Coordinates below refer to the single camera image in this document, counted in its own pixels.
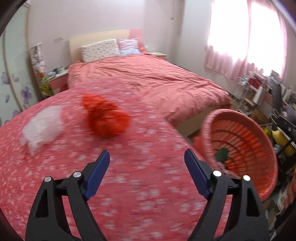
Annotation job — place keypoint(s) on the bed with coral duvet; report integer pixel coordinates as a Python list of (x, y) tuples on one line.
[(150, 81)]

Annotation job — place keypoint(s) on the pink curtain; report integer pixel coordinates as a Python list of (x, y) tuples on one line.
[(231, 41)]

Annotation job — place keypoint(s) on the red floral blanket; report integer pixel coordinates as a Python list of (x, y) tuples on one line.
[(138, 162)]

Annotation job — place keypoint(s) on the floral white pillow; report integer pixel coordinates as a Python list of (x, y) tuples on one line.
[(99, 51)]

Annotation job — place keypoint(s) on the orange plastic basket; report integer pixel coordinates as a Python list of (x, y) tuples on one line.
[(242, 141)]

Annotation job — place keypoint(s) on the flower-printed wardrobe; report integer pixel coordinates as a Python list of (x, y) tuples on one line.
[(13, 69)]

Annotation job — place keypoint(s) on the striped pink pillow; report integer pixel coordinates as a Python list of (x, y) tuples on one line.
[(129, 46)]

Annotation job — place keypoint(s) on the white clear plastic bag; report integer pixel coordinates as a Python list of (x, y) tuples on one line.
[(42, 127)]

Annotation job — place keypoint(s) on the yellow plush toy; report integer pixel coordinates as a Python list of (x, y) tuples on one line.
[(281, 139)]

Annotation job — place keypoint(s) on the dark office chair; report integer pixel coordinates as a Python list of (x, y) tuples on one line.
[(276, 91)]

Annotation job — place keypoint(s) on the beige headboard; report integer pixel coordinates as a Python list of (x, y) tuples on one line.
[(92, 37)]

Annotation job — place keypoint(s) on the green plastic bag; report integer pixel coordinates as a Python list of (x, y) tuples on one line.
[(222, 154)]

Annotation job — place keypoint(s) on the hanging stuffed toy organizer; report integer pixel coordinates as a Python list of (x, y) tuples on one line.
[(38, 62)]

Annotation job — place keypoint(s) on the beige nightstand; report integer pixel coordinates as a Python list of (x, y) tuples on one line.
[(158, 55)]

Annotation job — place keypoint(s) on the pink and white nightstand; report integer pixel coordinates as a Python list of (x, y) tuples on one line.
[(59, 82)]

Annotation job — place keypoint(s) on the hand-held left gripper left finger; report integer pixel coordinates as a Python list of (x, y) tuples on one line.
[(98, 175)]

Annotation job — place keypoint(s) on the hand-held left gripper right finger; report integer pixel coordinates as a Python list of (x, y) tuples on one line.
[(196, 176)]

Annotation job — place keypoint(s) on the white mug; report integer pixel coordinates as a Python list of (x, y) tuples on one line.
[(60, 69)]

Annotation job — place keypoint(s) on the orange plastic bag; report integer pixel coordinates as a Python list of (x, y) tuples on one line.
[(106, 120)]

